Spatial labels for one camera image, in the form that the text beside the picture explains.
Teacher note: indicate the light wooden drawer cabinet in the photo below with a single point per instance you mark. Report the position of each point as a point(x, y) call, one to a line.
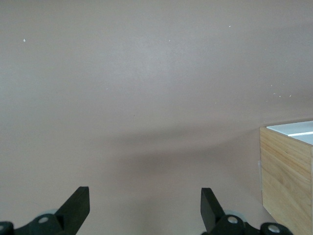
point(286, 183)

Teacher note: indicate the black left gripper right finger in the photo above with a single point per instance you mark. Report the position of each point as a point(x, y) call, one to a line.
point(212, 213)

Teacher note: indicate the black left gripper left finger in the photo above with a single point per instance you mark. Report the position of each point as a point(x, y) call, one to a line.
point(73, 210)

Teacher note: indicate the brown table cover sheet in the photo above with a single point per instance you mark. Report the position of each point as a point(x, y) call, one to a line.
point(122, 98)

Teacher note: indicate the plain white-front drawer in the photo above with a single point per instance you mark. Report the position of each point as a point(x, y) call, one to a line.
point(293, 128)

